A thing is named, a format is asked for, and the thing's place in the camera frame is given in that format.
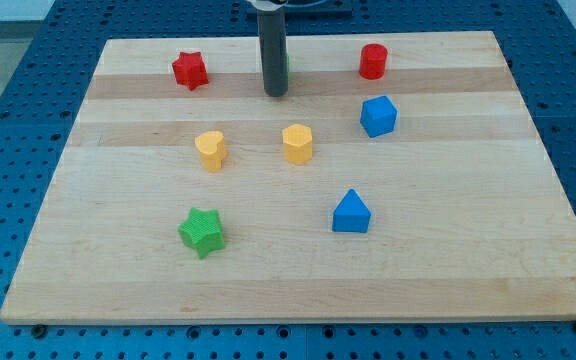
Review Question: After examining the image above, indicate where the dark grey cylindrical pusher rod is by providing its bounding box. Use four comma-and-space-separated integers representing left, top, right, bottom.
257, 9, 288, 97

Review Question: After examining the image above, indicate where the yellow hexagon block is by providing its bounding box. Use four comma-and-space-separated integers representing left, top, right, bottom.
282, 124, 313, 165

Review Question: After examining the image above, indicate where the blue triangle block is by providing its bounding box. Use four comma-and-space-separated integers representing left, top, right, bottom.
332, 189, 372, 233

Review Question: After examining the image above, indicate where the green block behind rod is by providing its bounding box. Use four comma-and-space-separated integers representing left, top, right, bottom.
286, 54, 291, 82

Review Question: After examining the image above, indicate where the red star block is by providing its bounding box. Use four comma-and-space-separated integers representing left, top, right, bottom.
172, 52, 209, 91

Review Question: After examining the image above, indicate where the red cylinder block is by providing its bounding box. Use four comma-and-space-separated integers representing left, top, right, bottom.
359, 43, 388, 80

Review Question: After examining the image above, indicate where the yellow heart block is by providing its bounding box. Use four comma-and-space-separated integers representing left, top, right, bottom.
194, 131, 228, 172

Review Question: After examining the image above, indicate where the blue cube block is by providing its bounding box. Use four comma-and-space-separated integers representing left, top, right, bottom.
360, 96, 398, 138

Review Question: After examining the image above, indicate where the wooden board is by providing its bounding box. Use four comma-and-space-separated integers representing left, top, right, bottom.
0, 31, 576, 325

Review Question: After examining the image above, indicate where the green star block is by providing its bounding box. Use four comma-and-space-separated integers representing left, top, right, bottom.
177, 208, 225, 259

